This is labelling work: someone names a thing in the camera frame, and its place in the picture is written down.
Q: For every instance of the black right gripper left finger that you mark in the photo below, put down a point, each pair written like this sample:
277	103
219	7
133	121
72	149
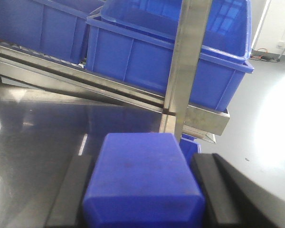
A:
66	211

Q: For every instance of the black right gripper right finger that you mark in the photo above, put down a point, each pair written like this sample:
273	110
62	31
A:
232	199

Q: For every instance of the blue block with cap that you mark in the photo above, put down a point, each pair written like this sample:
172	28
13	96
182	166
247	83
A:
142	180

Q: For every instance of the small blue bin below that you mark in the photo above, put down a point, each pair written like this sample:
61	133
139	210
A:
189	147

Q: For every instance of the blue bin right lower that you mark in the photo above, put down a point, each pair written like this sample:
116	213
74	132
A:
144	61

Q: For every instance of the blue bin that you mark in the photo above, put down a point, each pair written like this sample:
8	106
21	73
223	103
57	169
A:
56	28
144	61

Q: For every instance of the blue bin nested right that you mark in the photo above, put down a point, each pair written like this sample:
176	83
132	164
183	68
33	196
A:
227	34

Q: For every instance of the blue bin left lower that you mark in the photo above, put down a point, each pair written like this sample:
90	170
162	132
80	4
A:
56	28

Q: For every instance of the stainless steel shelf frame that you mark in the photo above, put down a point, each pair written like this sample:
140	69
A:
179	116

